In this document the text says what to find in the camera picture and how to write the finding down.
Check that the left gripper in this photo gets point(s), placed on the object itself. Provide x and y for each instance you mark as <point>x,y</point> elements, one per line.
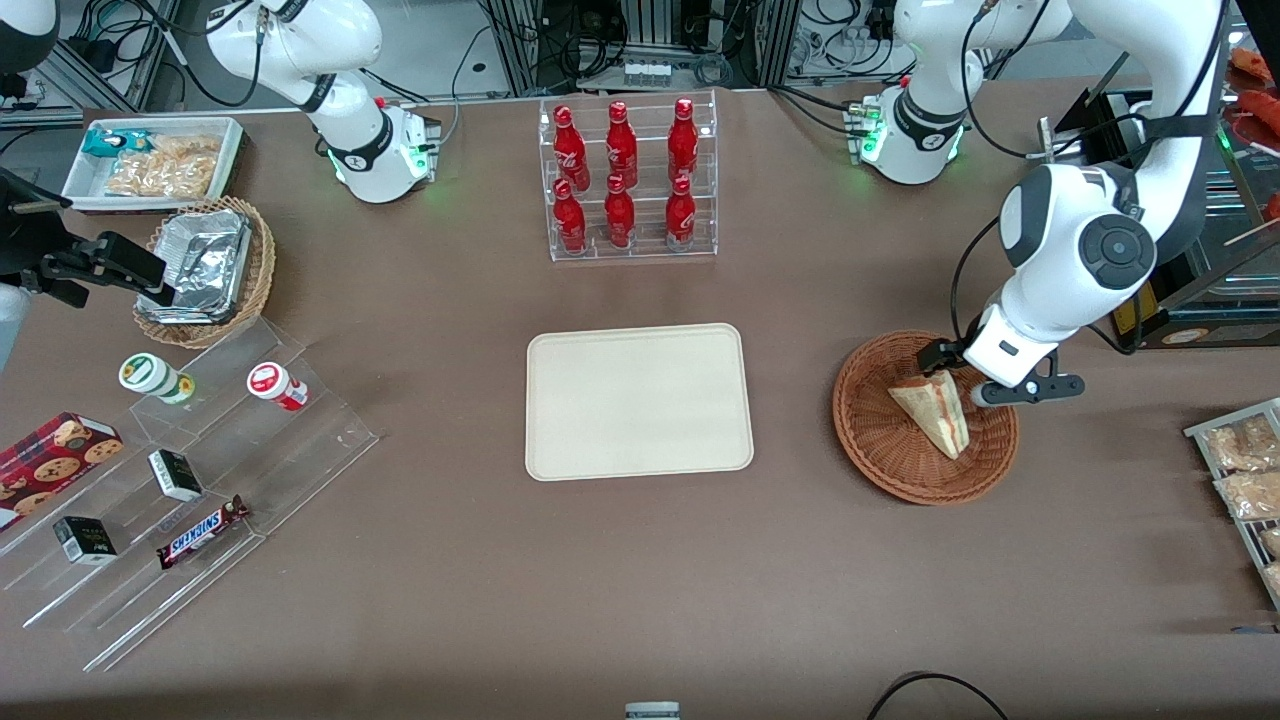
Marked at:
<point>938,354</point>

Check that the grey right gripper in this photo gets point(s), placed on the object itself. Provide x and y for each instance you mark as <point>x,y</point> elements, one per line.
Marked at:
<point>62,267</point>

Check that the triangular sandwich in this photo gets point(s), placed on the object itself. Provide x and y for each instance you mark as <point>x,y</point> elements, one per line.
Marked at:
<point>935,412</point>

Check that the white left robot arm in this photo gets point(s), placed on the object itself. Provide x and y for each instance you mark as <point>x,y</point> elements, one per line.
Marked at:
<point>1060,230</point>

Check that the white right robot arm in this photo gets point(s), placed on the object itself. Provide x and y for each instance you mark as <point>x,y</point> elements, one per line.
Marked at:
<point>350,140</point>

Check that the brown wicker basket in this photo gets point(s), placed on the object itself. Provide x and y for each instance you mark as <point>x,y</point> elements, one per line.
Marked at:
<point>900,470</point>

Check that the light wicker basket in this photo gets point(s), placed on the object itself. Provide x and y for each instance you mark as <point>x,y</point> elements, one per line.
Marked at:
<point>258,270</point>

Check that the beige plastic tray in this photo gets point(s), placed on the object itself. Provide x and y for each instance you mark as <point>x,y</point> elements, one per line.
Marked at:
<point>640,402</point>

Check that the tray of packaged snacks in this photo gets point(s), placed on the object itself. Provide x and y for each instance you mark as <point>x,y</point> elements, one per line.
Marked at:
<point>1250,545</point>

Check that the aluminium foil container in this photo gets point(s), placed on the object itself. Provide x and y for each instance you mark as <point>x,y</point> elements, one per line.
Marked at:
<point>205,260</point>

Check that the clear bag of chips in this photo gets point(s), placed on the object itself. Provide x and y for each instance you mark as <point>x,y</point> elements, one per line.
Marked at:
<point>160,178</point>
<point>190,146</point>

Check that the white rectangular snack bin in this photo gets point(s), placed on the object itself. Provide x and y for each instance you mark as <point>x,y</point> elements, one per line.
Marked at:
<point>85,180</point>

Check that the green lid cup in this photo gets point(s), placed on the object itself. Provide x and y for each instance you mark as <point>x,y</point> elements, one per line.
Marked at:
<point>150,375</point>

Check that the teal snack packet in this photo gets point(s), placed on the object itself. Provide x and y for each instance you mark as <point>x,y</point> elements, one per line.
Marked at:
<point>105,142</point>

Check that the red lid cup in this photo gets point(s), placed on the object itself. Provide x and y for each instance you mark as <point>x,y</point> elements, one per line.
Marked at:
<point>272,384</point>

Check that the red cookie box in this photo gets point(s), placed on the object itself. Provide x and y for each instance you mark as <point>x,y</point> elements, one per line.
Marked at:
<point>50,465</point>

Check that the small black box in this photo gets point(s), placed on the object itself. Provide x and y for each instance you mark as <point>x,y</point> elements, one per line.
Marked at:
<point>176,476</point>
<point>85,541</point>

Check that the clear acrylic stepped stand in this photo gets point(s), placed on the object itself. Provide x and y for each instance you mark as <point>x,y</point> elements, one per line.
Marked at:
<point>250,460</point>

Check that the clear acrylic bottle rack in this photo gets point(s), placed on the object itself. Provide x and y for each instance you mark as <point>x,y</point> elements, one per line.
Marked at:
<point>700,215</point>

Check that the snickers chocolate bar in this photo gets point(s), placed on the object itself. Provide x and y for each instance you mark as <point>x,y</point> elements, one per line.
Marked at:
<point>200,533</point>

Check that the black food warmer machine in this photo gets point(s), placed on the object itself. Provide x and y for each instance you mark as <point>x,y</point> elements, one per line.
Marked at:
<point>1230,300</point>

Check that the red cola bottle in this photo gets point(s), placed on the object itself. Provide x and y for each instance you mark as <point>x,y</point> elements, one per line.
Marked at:
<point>570,150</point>
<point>680,218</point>
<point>682,145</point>
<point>619,218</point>
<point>621,148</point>
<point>570,222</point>

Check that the clear bag of pastries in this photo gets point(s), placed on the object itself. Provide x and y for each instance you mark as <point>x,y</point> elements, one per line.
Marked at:
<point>1252,495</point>
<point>1240,445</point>

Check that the white power strip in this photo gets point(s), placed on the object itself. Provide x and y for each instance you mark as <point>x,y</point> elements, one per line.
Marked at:
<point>647,73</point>

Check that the small white grey device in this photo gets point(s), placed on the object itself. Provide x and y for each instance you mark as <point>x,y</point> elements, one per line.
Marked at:
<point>652,711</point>

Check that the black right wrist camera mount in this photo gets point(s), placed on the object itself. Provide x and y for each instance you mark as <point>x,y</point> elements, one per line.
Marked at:
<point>28,240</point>

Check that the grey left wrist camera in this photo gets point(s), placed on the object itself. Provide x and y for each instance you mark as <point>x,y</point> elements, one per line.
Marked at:
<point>1035,389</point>

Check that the aluminium equipment frame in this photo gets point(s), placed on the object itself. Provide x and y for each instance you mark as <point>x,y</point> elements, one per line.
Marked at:
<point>520,45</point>

